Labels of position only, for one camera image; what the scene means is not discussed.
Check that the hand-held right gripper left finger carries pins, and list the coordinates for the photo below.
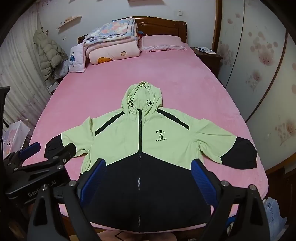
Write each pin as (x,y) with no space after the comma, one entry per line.
(92,183)

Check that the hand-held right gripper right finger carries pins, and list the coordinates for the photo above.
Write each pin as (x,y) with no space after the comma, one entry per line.
(203,180)

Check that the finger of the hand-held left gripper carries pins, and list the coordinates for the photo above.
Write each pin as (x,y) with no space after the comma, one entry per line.
(67,151)
(30,149)

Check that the green and black hooded jacket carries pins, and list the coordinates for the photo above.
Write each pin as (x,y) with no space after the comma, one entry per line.
(150,129)

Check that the white paper gift bag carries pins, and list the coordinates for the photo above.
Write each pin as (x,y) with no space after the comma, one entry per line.
(16,136)

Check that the blue plastic stool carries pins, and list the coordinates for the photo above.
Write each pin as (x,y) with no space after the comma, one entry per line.
(230,221)

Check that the white curtain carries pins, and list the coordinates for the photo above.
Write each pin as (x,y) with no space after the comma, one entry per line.
(20,81)

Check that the person's pink pants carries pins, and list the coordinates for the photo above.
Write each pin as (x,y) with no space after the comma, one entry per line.
(150,236)

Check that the blue jeans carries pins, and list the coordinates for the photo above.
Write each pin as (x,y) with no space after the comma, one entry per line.
(276,215)

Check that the white printed cushion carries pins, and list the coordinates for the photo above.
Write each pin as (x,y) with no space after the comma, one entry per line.
(77,58)

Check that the beige puffer jacket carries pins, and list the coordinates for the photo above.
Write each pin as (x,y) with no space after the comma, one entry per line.
(49,53)

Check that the bed with pink sheet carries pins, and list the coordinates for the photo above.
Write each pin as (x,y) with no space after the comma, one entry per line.
(185,81)

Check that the wooden nightstand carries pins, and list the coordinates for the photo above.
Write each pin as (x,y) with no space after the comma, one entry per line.
(205,60)

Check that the folded floral quilt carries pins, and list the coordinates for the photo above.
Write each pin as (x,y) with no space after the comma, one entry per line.
(111,30)

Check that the papers on nightstand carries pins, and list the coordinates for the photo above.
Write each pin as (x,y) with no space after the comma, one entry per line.
(205,49)

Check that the floral sliding wardrobe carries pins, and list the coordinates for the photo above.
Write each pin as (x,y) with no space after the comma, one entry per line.
(259,58)

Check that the pink pillow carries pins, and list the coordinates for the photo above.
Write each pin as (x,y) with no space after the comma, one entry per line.
(161,42)

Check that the wooden headboard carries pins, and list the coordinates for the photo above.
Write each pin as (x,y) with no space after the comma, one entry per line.
(161,25)

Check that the black frame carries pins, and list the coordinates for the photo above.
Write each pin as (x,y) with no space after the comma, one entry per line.
(4,111)

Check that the wooden wall shelf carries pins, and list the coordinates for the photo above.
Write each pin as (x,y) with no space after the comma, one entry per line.
(69,22)
(136,1)

